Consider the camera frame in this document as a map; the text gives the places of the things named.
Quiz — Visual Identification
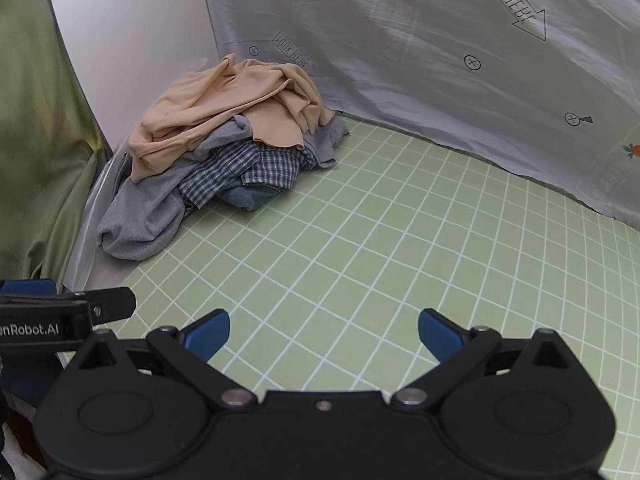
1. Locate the beige long-sleeve shirt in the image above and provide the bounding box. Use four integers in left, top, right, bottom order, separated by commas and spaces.
127, 54, 335, 184

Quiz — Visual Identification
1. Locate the blue plaid shirt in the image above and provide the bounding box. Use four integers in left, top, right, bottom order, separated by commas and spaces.
178, 140, 318, 210

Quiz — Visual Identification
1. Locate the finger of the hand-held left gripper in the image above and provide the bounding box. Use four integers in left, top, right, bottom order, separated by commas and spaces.
75, 287, 137, 322

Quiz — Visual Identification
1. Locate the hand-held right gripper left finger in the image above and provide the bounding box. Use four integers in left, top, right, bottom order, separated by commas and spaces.
75, 309, 259, 414

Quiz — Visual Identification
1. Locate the white board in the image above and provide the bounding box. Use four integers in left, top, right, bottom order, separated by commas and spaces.
45, 0, 221, 153

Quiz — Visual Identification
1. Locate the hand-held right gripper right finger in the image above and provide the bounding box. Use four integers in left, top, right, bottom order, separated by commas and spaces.
390, 308, 573, 413

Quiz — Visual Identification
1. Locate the grey shirt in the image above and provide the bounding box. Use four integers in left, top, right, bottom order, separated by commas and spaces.
96, 115, 351, 262

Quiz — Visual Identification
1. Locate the blue denim garment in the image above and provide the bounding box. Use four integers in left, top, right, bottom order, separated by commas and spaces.
218, 182, 296, 212

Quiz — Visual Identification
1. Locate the green curtain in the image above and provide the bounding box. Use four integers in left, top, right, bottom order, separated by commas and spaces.
0, 0, 108, 291

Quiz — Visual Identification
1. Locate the grey printed quilt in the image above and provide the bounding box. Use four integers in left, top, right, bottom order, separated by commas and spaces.
197, 0, 640, 233

